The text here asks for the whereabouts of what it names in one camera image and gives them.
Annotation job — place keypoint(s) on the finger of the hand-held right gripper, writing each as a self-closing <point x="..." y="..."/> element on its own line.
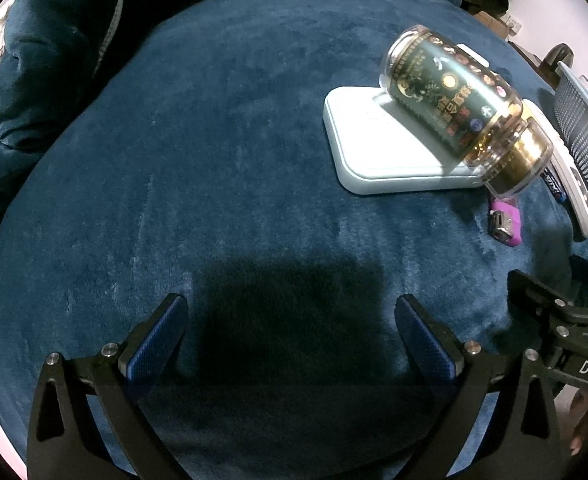
<point x="528" y="290"/>

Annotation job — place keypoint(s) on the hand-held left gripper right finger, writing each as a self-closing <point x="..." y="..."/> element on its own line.
<point x="426" y="340"/>

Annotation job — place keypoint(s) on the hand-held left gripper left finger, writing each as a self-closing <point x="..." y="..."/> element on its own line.
<point x="159" y="335"/>

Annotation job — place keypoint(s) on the purple USB drive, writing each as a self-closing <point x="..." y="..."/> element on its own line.
<point x="508" y="230"/>

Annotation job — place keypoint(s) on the white remote control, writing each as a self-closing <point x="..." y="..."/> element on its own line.
<point x="583" y="200"/>

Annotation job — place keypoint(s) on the black blue battery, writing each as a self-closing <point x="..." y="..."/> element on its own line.
<point x="553" y="185"/>

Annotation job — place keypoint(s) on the person's right hand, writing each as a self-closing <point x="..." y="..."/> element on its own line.
<point x="579" y="425"/>

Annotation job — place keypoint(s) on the blue plush blanket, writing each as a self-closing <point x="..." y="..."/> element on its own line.
<point x="199" y="160"/>

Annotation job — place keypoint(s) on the white flat power bank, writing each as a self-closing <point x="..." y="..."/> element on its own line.
<point x="373" y="160"/>

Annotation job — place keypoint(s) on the decorated jar with gold lid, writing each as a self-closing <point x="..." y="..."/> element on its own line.
<point x="453" y="95"/>

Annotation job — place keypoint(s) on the black rounded appliance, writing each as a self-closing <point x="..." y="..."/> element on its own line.
<point x="558" y="55"/>

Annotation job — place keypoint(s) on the cardboard box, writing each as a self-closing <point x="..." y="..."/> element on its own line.
<point x="488" y="22"/>

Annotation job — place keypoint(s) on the dark blue duvet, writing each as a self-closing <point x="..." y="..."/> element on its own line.
<point x="49" y="35"/>

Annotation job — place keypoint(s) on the white wall socket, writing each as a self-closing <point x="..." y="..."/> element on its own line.
<point x="512" y="22"/>

